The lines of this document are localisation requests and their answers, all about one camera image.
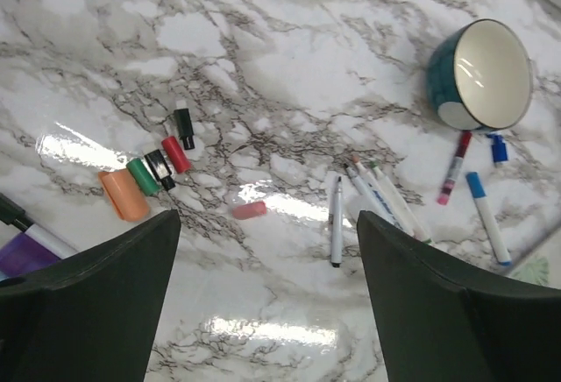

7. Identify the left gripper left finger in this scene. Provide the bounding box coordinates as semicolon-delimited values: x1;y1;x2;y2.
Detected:
1;209;181;381

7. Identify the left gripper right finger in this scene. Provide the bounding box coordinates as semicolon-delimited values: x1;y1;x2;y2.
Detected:
357;211;560;381

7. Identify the green white marker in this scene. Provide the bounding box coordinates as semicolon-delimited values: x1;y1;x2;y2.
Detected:
370;161;432;244

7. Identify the orange highlighter cap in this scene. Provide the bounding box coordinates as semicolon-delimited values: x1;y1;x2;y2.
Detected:
97;168;150;223

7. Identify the red capped white marker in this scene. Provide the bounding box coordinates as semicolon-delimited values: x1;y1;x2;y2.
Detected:
352;153;414;236

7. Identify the black capped white marker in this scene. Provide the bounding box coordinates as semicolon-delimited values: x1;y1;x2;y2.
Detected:
344;163;401;229

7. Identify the blue capped white marker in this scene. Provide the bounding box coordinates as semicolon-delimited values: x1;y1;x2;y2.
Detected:
465;172;512;266

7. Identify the white pen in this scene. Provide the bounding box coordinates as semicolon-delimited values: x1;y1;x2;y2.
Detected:
330;176;344;268

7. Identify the green pen cap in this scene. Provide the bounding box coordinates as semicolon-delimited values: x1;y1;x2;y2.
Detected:
126;158;160;196

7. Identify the black pen cap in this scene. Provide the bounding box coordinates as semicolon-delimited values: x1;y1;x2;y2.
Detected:
174;100;195;150
144;149;175;191

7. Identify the red pen cap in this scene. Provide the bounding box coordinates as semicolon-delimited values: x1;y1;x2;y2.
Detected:
161;136;191;173

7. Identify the pink pen cap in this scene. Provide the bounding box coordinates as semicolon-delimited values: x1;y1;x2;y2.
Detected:
231;201;267;220

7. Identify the maroon gel pen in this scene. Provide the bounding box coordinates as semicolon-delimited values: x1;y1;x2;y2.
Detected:
437;131;472;206

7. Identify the floral rectangular tray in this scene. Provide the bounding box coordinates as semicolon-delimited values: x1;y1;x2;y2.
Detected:
508;229;561;289

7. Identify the red thin marker left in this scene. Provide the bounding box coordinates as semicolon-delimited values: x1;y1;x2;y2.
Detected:
1;194;78;259

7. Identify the dark blue capped marker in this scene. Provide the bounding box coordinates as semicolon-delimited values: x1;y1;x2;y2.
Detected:
486;132;508;167

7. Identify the dark rimmed ceramic bowl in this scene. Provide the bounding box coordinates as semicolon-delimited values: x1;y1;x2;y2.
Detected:
426;18;533;131

